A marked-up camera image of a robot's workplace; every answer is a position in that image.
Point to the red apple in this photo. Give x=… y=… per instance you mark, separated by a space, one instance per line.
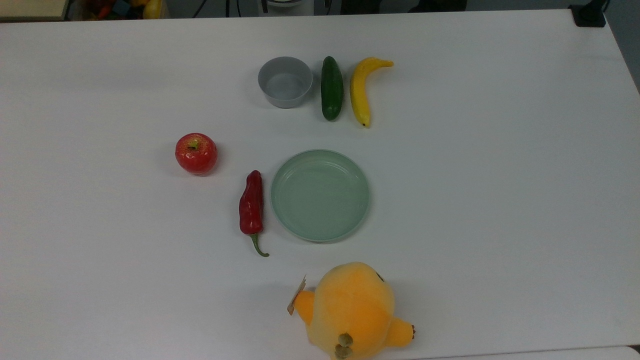
x=196 y=154

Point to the pale green plate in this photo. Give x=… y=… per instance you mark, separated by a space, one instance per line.
x=320 y=196

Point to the box of colourful toys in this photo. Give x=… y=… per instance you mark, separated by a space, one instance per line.
x=117 y=9

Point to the orange plush toy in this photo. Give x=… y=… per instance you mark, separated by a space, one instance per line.
x=352 y=305

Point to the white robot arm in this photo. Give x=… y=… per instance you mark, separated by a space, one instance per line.
x=287 y=6

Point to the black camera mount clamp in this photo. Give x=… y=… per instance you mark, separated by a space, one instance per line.
x=589 y=16

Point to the dark green cucumber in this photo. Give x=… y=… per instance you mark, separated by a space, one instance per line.
x=332 y=90

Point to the grey round bowl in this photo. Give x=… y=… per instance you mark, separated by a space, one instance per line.
x=285 y=82

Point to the yellow banana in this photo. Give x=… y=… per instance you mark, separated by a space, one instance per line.
x=359 y=95

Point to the red chili pepper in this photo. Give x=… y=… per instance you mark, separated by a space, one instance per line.
x=251 y=205

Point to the wooden board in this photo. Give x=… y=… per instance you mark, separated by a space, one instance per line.
x=32 y=9

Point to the brown paper tag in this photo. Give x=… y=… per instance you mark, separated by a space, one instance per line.
x=296 y=296

